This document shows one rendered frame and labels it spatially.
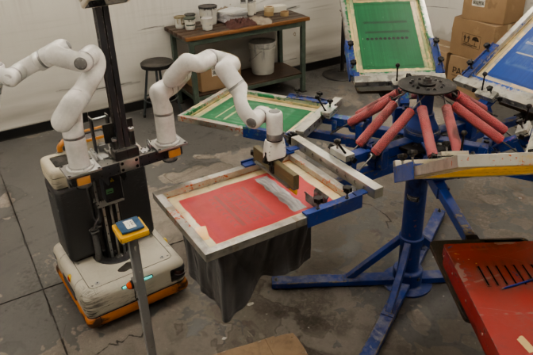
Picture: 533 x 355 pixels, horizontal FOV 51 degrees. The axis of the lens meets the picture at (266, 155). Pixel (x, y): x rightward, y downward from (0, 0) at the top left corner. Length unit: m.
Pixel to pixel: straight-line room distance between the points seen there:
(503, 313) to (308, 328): 1.64
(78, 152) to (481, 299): 1.75
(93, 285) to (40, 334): 0.44
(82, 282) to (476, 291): 2.23
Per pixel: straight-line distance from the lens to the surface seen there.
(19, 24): 5.92
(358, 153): 2.86
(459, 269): 2.03
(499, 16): 6.38
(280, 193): 2.65
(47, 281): 3.98
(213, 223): 2.48
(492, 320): 1.86
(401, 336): 3.34
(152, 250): 3.54
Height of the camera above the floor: 2.32
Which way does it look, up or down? 27 degrees down
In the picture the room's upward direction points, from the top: 2 degrees counter-clockwise
